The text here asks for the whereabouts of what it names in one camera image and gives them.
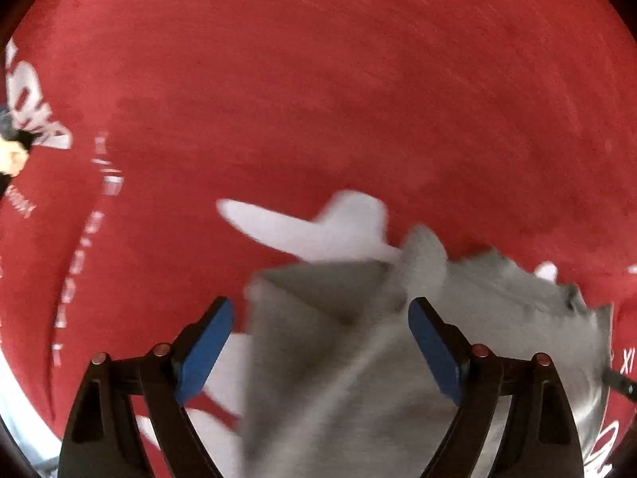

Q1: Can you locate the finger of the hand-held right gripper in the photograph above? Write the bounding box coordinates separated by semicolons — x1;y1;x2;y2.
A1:
602;369;637;396

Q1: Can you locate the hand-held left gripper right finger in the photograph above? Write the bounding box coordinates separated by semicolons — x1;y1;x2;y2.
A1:
408;296;585;478

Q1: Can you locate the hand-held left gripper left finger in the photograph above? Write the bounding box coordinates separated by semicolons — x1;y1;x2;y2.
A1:
57;296;236;478

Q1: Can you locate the grey sweater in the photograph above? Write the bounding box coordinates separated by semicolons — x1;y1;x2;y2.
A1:
241;224;615;478

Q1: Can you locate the peach cloth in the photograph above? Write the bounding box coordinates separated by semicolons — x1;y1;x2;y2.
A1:
0;139;25;177

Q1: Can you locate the red printed blanket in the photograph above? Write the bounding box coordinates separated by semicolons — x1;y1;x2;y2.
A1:
0;0;637;478

